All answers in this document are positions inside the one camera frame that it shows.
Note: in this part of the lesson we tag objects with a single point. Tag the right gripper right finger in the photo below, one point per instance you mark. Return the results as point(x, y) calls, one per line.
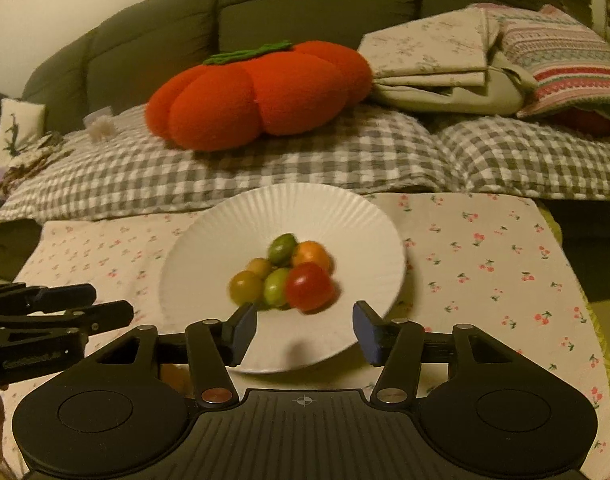
point(396, 348)

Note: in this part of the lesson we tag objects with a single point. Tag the large green tomato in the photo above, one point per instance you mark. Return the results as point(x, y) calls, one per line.
point(274, 288)

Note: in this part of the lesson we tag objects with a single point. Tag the striped patterned pillow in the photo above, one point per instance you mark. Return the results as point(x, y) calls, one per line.
point(569, 61)

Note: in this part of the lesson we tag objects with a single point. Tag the cherry print tablecloth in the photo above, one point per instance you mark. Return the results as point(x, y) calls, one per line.
point(437, 259)

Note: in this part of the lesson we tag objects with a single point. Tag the grey checkered blanket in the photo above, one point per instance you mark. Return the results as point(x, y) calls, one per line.
point(368, 149)

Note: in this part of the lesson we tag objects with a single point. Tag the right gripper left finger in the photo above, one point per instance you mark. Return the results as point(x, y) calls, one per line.
point(212, 347)

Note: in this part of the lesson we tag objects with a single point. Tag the clear cotton swab box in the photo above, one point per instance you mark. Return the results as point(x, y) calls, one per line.
point(100, 125)

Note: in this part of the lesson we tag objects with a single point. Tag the red pumpkin plush cushion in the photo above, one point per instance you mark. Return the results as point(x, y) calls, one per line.
point(281, 89)

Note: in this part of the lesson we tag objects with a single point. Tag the olive green fruit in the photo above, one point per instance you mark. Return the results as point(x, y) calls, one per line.
point(246, 287)

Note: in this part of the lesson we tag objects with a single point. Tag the folded floral beige bedding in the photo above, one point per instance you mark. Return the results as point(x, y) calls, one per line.
point(447, 63)

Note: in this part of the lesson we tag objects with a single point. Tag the dark grey sofa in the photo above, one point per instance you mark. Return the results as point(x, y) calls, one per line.
point(123, 60)

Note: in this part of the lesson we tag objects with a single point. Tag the orange tangerine top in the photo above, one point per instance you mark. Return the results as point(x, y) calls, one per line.
point(311, 251)

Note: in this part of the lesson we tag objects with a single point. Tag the small white embroidered pillow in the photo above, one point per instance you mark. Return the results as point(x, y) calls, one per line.
point(21, 123)

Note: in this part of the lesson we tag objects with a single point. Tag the red tomato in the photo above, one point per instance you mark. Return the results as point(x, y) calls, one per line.
point(308, 288)

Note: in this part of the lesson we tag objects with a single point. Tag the small green fruit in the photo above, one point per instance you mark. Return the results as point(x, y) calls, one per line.
point(281, 249)

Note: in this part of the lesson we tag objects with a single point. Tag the floral fabric at sofa edge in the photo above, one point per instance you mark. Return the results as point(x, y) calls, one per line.
point(38, 157)

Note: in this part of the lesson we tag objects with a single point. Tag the small yellow-green fruit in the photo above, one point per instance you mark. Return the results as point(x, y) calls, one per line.
point(261, 267)

